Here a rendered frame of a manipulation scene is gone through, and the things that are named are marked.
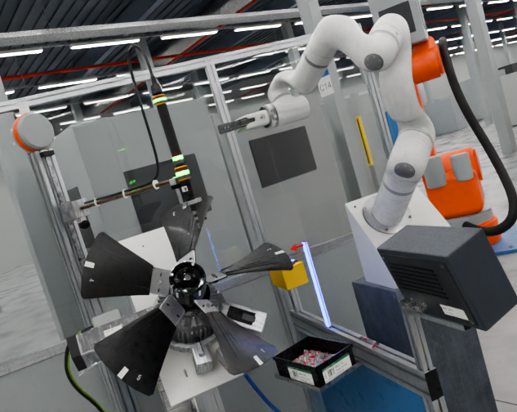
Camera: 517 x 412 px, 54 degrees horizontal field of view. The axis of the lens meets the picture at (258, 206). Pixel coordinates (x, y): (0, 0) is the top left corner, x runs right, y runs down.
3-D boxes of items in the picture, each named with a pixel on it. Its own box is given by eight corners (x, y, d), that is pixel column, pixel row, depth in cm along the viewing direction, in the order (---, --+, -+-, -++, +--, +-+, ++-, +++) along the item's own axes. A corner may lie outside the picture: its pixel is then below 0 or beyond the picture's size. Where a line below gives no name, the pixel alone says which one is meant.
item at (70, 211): (62, 224, 206) (55, 204, 205) (77, 220, 211) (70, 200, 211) (77, 220, 200) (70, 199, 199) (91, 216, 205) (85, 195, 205)
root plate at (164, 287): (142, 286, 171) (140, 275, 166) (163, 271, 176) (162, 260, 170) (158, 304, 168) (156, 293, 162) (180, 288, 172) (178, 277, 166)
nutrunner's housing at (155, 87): (185, 212, 169) (144, 78, 165) (193, 210, 172) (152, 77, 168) (194, 211, 167) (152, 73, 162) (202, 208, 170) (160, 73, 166)
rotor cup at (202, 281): (158, 293, 172) (154, 274, 162) (191, 269, 179) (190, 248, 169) (185, 323, 166) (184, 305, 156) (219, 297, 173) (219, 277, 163)
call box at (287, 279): (274, 288, 219) (266, 265, 218) (294, 280, 222) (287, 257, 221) (288, 293, 204) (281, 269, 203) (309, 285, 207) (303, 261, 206)
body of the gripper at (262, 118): (275, 124, 174) (246, 132, 171) (265, 129, 184) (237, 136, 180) (269, 103, 174) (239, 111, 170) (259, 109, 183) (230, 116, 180)
